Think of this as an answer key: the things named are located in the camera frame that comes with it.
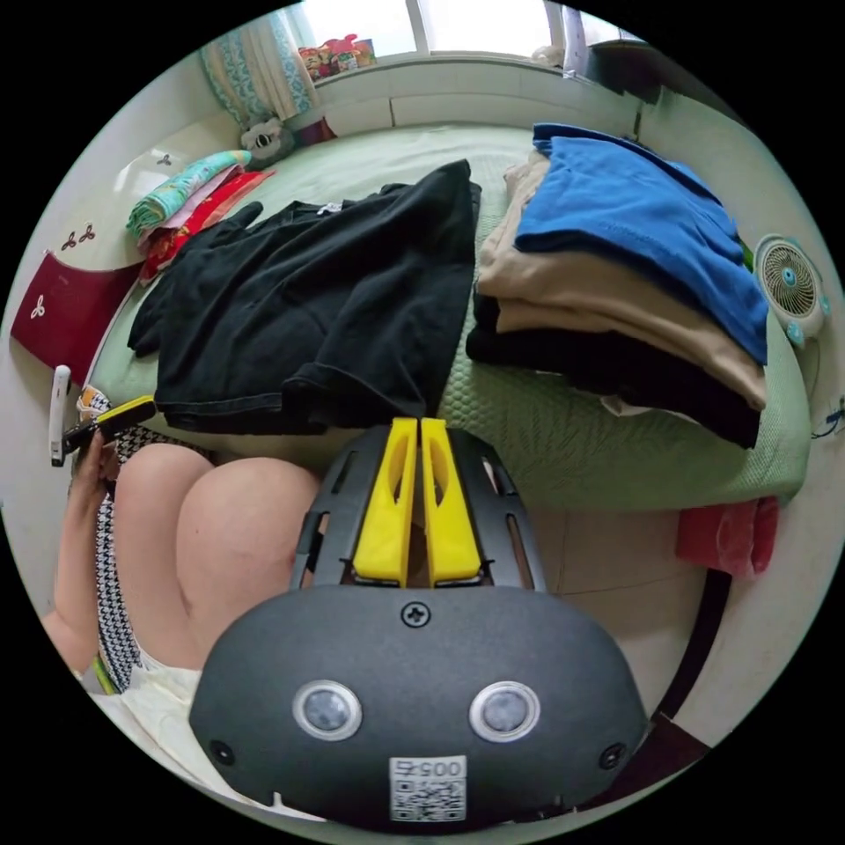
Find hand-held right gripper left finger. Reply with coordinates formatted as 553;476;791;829
352;416;419;588

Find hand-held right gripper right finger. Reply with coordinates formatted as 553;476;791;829
420;416;480;588

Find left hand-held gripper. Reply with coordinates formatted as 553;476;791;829
62;395;158;458

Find person's left forearm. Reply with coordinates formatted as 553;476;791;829
40;491;107;674

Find black t-shirt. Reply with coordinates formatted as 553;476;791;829
126;158;483;437

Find person's left hand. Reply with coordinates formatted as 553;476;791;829
68;435;121;506

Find bed with green mat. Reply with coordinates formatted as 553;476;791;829
85;121;814;513

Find person's body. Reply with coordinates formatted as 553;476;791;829
77;386;326;817

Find stack of folded colourful quilts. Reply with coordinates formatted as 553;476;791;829
125;150;277;286

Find red cloth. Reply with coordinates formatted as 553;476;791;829
675;496;782;579

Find pile of clothes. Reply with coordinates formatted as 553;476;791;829
465;121;770;450

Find grey plush toy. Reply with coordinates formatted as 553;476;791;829
239;113;297;170

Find patterned teal curtain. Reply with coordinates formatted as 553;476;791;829
200;16;320;125

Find colourful toys on windowsill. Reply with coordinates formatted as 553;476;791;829
298;33;378;82

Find small white table fan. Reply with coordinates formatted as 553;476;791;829
752;232;833;349

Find window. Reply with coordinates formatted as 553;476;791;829
300;0;595;67

